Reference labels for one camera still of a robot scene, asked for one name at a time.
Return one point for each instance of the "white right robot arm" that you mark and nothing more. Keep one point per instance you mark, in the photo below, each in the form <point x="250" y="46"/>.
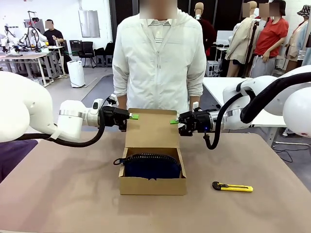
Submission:
<point x="298" y="109"/>

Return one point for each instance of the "background work table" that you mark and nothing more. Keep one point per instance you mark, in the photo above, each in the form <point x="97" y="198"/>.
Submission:
<point x="24" y="57"/>

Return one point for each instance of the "brown cardboard box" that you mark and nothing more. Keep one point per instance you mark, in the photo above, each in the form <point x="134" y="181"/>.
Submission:
<point x="153" y="131"/>

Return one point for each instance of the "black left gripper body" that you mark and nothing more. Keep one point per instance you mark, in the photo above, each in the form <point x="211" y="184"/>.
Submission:
<point x="111" y="116"/>

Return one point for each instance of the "white computer case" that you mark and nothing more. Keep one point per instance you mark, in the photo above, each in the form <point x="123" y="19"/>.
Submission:
<point x="212" y="68"/>

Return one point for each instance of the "mannequin in beige coat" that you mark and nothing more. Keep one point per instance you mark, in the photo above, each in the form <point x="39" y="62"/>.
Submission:
<point x="240" y="41"/>

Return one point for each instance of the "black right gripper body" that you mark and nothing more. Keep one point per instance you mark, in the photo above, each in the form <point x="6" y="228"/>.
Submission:
<point x="196" y="120"/>

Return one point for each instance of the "white air purifier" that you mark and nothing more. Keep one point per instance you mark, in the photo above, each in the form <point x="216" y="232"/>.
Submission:
<point x="75" y="74"/>

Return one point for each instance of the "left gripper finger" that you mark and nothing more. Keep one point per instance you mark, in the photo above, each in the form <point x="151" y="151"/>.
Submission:
<point x="134" y="117"/>
<point x="123" y="128"/>

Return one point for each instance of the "grey wall panel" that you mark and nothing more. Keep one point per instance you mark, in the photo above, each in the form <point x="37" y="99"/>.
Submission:
<point x="89" y="23"/>

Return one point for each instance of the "black office chair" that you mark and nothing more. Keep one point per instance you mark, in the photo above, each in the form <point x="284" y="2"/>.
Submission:
<point x="86" y="52"/>

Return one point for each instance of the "dark purple cloth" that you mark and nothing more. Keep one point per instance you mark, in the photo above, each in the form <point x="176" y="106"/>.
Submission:
<point x="14" y="160"/>

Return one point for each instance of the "person's right forearm white sleeve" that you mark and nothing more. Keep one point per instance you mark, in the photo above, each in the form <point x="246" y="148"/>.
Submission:
<point x="119" y="85"/>

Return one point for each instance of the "person's left forearm white sleeve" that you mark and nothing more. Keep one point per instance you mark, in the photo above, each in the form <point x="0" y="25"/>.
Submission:
<point x="195" y="85"/>

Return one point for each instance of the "dark blue zipper pouch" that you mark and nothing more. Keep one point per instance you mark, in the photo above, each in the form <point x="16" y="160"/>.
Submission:
<point x="150" y="168"/>

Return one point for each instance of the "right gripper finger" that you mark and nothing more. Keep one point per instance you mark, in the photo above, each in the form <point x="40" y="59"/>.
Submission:
<point x="174" y="121"/>
<point x="184" y="132"/>

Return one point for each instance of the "figure in red shirt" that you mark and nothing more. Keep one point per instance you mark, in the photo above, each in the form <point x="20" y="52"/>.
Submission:
<point x="271" y="36"/>

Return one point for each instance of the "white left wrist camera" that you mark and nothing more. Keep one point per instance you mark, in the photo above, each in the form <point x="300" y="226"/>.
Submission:
<point x="113" y="100"/>

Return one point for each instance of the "yellow utility knife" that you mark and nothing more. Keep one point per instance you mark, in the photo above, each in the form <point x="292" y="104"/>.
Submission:
<point x="235" y="188"/>

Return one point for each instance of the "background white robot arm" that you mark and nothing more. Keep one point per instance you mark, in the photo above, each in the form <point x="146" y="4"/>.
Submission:
<point x="31" y="36"/>

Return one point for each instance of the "mannequin in dark red top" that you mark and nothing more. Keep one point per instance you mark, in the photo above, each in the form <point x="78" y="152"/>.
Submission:
<point x="207" y="31"/>

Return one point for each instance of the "person in white jacket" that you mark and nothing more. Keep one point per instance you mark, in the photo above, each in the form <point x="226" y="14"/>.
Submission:
<point x="158" y="60"/>

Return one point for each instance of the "black tripod stand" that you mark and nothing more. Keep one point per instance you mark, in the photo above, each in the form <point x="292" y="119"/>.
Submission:
<point x="252" y="48"/>

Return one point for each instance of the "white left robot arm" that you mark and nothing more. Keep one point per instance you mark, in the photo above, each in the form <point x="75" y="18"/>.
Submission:
<point x="24" y="109"/>

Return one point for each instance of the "person in black shirt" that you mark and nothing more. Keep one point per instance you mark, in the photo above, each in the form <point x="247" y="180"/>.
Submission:
<point x="54" y="34"/>

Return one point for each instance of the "mannequin with bucket hat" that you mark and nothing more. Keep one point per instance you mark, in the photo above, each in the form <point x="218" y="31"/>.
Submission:
<point x="300" y="38"/>

